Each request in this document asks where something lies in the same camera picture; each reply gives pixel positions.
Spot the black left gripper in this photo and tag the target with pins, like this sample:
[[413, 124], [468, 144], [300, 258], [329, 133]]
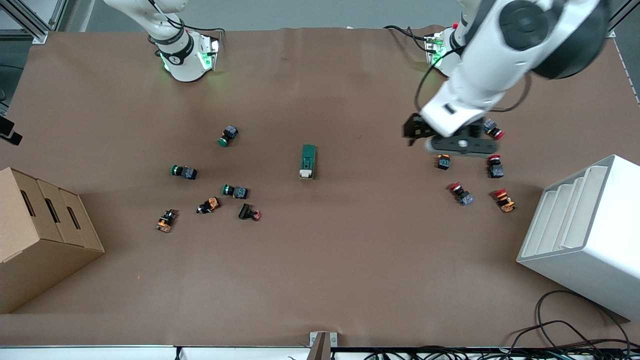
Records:
[[416, 128]]

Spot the green load switch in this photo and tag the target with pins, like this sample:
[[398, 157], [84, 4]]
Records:
[[307, 161]]

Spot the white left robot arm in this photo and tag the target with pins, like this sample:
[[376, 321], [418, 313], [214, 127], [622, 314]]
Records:
[[480, 75]]

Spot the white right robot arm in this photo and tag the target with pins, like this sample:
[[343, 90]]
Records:
[[182, 62]]

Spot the red push button orange block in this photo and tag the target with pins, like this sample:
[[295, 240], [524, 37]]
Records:
[[443, 162], [505, 200]]

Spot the red push button grey block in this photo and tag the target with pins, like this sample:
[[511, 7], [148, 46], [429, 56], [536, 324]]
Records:
[[462, 194], [495, 169], [494, 130]]

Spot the brown cardboard box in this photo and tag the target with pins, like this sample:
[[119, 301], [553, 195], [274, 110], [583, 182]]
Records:
[[35, 240]]

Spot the brown paper table cover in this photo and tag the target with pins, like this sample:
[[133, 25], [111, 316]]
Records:
[[350, 260]]

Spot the white stepped rack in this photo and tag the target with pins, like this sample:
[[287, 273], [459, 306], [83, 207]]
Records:
[[585, 240]]

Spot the aluminium frame profile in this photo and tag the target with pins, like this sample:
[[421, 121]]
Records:
[[30, 22], [622, 20]]

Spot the black orange selector switch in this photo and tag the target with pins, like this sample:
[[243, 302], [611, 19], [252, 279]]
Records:
[[209, 205], [166, 221]]

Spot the green push button switch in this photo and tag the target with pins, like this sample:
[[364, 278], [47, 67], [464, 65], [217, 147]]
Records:
[[236, 191], [185, 172], [229, 135]]

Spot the black switch with red knob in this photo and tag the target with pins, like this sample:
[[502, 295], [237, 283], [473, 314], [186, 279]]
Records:
[[248, 212]]

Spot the metal bracket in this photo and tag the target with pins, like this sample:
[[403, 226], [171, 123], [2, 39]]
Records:
[[322, 344]]

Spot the white table edge rail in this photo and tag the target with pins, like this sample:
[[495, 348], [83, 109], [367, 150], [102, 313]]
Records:
[[125, 353]]

